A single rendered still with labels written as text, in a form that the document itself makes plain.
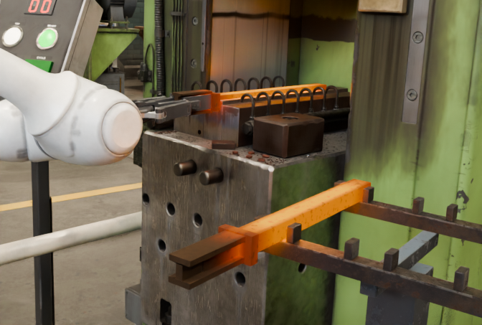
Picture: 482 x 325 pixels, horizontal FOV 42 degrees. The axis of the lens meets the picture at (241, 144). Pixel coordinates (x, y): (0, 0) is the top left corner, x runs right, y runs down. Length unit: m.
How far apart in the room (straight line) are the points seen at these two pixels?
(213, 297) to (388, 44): 0.59
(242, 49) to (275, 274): 0.63
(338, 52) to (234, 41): 0.28
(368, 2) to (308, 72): 0.58
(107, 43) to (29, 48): 4.94
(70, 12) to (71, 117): 0.74
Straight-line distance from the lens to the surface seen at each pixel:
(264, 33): 1.63
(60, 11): 1.59
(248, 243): 0.68
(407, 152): 1.16
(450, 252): 1.16
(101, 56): 6.51
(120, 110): 0.84
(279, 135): 1.15
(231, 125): 1.24
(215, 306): 1.29
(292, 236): 0.74
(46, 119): 0.86
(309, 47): 1.71
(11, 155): 1.00
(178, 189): 1.29
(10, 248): 1.51
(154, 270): 1.42
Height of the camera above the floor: 1.18
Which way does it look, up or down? 12 degrees down
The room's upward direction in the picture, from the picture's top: 3 degrees clockwise
